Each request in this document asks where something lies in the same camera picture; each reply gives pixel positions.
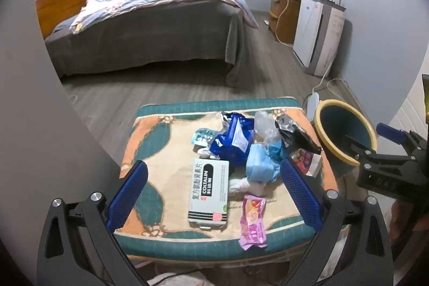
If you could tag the wooden bed with grey cover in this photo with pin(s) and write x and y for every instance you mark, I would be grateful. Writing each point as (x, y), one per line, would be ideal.
(150, 38)

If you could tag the red and white packet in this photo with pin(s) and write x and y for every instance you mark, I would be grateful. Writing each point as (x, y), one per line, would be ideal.
(306, 162)

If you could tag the blue face mask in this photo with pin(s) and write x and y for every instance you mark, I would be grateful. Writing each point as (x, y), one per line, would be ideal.
(259, 162)

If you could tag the white power strip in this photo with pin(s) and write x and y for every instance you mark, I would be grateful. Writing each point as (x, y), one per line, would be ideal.
(314, 105)

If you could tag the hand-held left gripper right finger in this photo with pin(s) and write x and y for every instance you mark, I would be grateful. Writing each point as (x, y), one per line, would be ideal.
(301, 195)

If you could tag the white tissue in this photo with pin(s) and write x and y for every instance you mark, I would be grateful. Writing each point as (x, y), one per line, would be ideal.
(244, 185)

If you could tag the teal bin with yellow rim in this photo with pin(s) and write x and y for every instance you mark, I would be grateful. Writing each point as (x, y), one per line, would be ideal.
(335, 125)

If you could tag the white panelled door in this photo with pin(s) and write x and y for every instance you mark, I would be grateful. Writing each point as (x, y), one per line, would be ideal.
(407, 111)

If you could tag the blue paper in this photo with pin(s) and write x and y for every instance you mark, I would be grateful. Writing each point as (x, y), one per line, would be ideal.
(276, 150)

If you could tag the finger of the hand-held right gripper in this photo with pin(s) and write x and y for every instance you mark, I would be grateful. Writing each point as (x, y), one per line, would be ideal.
(360, 147)
(388, 132)

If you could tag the silver blister pack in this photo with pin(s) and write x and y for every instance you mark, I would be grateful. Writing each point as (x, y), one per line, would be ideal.
(202, 136)

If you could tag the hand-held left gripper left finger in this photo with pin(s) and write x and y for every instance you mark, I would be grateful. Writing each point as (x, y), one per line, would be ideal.
(129, 195)

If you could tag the teal and orange printed cushion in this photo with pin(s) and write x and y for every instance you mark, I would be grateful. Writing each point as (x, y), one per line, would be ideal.
(167, 145)

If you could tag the clear plastic wrap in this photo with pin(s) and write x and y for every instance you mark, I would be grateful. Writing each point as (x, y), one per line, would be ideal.
(266, 125)

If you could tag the white medicine box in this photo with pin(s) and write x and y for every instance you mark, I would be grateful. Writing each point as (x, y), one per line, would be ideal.
(207, 192)

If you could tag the white air purifier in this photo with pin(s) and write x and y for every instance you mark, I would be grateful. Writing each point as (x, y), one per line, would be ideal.
(311, 31)

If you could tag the black foil wrapper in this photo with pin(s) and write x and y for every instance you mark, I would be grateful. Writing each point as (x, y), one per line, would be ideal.
(295, 137)

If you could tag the wooden cabinet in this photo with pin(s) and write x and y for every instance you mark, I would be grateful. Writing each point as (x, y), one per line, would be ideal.
(288, 21)

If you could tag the blue snack bag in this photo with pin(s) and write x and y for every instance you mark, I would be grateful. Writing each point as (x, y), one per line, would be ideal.
(231, 138)

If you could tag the pink snack wrapper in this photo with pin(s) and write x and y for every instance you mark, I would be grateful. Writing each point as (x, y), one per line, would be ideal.
(253, 222)

